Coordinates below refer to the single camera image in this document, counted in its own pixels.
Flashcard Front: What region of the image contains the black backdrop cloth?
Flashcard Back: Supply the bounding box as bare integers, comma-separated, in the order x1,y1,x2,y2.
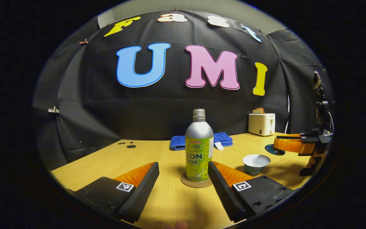
32,10,335,170

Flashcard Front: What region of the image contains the white teacup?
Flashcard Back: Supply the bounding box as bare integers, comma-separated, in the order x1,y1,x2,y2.
242,154,271,176

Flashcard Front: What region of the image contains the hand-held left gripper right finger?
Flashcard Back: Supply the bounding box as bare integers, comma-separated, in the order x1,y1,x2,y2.
207,160,295,223

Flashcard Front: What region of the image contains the blue folded towel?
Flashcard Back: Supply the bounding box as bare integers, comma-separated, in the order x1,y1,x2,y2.
170,132,234,151

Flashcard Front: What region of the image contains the round cork coaster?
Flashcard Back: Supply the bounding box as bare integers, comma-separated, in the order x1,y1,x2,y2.
180,172,213,189

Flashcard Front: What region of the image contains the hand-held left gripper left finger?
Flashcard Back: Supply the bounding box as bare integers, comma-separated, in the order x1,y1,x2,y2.
67,161,160,224

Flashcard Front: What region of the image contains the white toaster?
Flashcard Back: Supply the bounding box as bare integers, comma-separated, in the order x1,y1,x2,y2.
248,113,276,137

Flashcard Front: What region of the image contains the silver green water bottle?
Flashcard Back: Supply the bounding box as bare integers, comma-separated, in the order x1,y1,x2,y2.
185,108,215,183

